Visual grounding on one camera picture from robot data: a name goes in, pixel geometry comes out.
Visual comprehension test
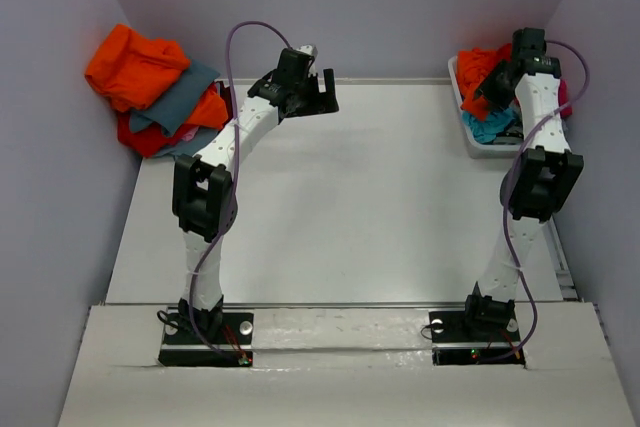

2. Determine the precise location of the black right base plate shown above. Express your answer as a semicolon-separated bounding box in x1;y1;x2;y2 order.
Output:
421;310;526;366

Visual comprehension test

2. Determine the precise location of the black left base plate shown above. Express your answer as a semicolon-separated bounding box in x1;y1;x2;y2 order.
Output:
156;309;254;368

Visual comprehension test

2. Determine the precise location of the red folded shirt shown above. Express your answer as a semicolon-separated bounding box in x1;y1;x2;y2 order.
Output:
116;85;229;158

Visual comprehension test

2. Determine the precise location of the orange folded shirt on pile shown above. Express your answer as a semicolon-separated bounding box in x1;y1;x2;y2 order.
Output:
85;24;191;112

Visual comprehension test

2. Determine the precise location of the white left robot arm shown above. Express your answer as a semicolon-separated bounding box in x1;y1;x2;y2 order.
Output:
172;44;339;346

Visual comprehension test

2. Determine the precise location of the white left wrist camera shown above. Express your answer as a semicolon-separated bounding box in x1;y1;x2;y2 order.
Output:
297;44;318;76

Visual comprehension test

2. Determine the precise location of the dark maroon folded shirt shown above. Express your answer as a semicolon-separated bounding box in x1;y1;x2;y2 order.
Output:
215;81;234;120

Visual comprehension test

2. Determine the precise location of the grey-blue folded shirt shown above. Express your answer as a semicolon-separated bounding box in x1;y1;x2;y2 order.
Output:
131;60;218;127

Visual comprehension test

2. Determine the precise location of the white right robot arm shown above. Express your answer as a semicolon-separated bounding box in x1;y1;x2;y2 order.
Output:
460;28;584;339

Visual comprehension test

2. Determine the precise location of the pink folded shirt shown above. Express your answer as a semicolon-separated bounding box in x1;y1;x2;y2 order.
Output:
180;126;199;142

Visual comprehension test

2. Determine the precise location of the magenta shirt in basket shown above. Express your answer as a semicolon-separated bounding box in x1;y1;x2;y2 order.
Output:
558;79;573;120

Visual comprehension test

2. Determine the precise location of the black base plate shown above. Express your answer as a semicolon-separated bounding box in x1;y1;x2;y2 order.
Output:
156;309;254;368
421;310;526;366

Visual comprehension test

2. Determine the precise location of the orange t shirt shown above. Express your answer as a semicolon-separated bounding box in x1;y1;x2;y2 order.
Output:
458;42;516;122

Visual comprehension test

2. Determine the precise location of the white plastic laundry basket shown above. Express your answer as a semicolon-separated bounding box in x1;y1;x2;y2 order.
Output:
448;55;522;159

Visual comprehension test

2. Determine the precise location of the teal shirt in basket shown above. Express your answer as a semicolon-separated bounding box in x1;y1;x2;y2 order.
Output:
462;108;518;144

